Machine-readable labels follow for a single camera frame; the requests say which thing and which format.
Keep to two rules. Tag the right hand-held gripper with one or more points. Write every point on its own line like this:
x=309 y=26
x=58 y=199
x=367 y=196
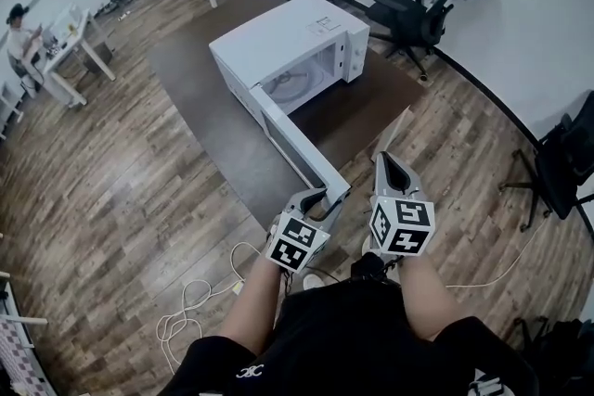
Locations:
x=401 y=222

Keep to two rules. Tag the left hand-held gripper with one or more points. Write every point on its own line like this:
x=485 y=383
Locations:
x=297 y=241

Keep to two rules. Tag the white microwave door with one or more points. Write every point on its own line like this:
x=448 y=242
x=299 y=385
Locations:
x=297 y=144

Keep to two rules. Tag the person's left forearm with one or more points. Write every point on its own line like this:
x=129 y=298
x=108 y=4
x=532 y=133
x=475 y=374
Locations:
x=253 y=306

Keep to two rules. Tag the person's right forearm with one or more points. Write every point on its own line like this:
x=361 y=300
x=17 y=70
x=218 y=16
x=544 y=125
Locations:
x=429 y=297

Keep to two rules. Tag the glass microwave turntable plate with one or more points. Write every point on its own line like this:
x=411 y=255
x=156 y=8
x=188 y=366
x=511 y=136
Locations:
x=287 y=84

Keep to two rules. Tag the white microwave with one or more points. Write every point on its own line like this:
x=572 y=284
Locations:
x=278 y=32

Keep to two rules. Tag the black office chair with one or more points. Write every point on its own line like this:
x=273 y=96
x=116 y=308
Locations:
x=413 y=21
x=564 y=162

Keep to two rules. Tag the person's black clothing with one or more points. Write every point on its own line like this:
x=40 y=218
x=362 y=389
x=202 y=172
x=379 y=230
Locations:
x=343 y=338

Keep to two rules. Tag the black bag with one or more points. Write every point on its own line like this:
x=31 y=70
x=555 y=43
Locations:
x=557 y=352

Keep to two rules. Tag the white desk with clutter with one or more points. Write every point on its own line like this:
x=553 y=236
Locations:
x=69 y=42

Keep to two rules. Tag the white table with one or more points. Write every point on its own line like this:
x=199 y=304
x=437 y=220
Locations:
x=8 y=102

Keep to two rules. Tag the checkered cloth table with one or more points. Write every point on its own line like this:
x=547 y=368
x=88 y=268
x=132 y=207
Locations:
x=18 y=352

